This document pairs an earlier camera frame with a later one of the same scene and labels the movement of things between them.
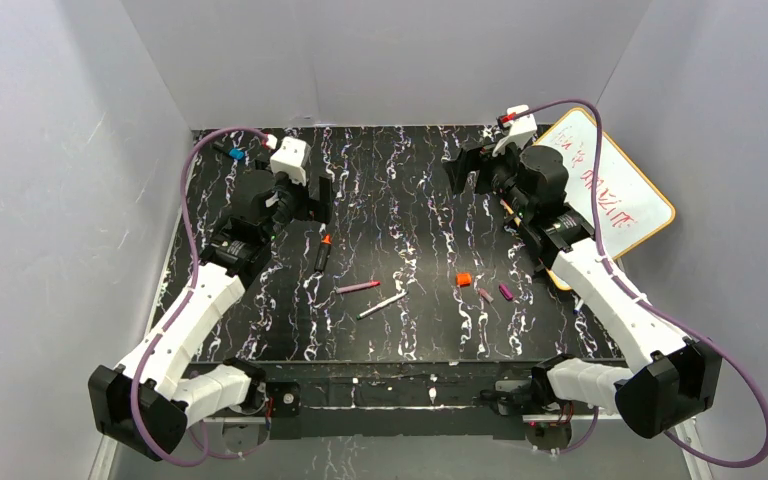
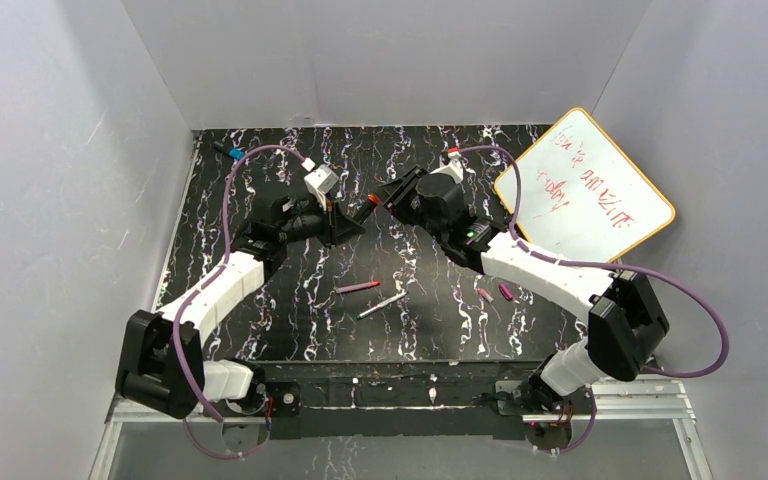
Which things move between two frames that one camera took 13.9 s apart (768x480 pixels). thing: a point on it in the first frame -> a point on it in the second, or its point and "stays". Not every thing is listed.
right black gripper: x=479 y=167 -> x=398 y=195
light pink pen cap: x=483 y=292 stays
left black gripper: x=311 y=201 -> x=329 y=220
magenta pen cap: x=505 y=292 stays
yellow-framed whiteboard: x=632 y=205 stays
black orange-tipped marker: x=323 y=253 -> x=372 y=202
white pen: x=383 y=304 stays
